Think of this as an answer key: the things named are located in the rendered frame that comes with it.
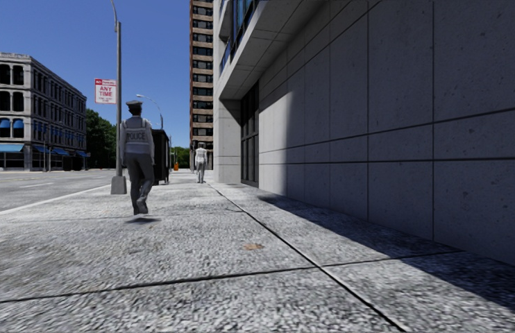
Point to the grey stone building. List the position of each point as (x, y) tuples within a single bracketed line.
[(36, 108)]

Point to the trees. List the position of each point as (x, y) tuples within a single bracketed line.
[(100, 139)]

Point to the grey street lamp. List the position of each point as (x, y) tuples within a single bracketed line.
[(157, 109), (118, 104)]

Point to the tan brick tower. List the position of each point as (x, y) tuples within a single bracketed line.
[(202, 62)]

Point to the pale concrete building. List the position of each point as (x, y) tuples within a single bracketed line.
[(365, 104)]

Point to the person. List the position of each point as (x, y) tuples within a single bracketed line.
[(137, 154), (201, 160)]

